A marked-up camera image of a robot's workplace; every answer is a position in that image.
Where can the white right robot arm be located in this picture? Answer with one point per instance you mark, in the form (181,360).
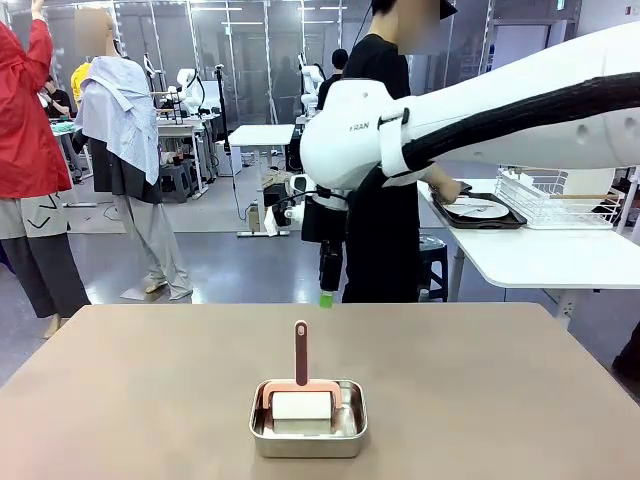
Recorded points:
(450,115)

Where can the stainless steel rectangular tray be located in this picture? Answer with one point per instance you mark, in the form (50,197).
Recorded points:
(305,447)

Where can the white workbench with robot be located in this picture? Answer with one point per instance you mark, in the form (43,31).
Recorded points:
(182,127)

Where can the white power socket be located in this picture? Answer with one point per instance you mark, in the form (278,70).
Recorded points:
(567,307)

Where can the background person in dark clothes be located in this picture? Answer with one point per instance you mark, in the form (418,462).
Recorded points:
(340,62)

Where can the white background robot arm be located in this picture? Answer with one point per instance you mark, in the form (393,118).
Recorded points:
(311,82)
(187,90)

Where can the mannequin in striped shirt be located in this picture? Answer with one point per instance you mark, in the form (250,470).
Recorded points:
(120,115)

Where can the dark plastic stool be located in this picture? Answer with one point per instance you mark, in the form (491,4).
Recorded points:
(175,182)

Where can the white round plate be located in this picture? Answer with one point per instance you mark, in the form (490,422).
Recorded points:
(492,209)

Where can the grey plastic stool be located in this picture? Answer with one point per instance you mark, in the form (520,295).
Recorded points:
(432,270)

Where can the small white desk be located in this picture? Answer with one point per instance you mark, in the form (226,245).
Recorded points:
(260,135)

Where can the pink lint roller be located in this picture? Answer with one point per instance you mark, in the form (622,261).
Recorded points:
(301,355)

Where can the person's right hand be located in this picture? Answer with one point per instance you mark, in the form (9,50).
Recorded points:
(446,190)

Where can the white rounded table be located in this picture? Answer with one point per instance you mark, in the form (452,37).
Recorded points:
(540,255)

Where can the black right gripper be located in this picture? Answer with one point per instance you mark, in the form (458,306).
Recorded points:
(322,220)

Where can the black trouser leg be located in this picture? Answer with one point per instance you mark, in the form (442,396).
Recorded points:
(629,360)

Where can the seated person in black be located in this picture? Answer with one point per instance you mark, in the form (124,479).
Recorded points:
(57,100)

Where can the white frame post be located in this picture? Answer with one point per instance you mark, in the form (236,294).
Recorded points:
(632,200)

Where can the person's right forearm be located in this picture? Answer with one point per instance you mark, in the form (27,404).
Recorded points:
(432,172)

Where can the mannequin in red jacket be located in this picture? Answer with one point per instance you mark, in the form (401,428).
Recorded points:
(30,150)

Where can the person in black t-shirt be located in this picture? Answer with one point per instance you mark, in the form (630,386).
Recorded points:
(380,250)

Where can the person in yellow shirt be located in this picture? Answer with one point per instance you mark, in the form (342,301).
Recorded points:
(80,77)

